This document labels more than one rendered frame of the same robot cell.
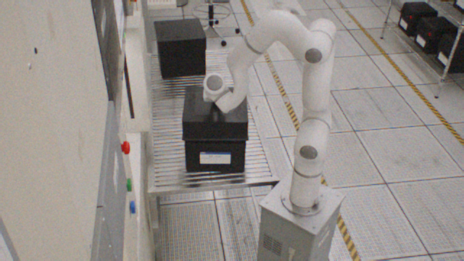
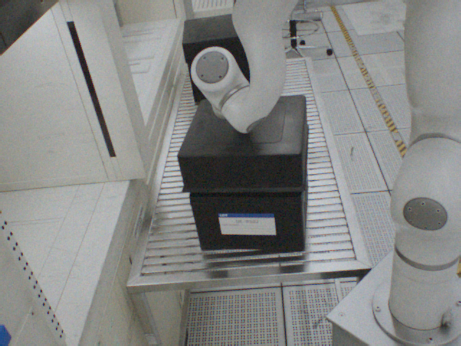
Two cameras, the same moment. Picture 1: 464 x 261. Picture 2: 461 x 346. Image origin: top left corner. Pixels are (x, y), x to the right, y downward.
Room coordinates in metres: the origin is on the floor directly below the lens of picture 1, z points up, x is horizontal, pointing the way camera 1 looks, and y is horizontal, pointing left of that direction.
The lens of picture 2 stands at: (0.65, -0.17, 1.65)
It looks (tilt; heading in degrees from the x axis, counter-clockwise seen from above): 35 degrees down; 16
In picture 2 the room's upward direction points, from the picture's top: 9 degrees counter-clockwise
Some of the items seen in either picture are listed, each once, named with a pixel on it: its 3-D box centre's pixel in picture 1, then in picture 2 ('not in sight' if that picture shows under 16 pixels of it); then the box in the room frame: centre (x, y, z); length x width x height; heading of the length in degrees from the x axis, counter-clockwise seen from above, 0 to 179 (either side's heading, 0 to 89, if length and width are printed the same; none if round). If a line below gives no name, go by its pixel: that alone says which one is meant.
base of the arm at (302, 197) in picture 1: (305, 184); (421, 280); (1.37, -0.33, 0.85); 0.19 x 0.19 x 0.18
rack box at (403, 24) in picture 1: (417, 18); not in sight; (4.34, -1.87, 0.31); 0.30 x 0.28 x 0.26; 7
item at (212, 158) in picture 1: (215, 139); (253, 190); (1.67, 0.06, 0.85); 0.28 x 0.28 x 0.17; 1
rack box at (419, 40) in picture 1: (434, 35); not in sight; (3.98, -1.93, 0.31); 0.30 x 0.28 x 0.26; 9
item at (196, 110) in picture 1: (215, 109); (246, 135); (1.67, 0.06, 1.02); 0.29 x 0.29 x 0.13; 1
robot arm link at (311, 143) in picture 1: (310, 150); (430, 210); (1.34, -0.32, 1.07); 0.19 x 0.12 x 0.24; 163
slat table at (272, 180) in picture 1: (201, 156); (256, 220); (2.09, 0.16, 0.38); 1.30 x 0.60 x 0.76; 9
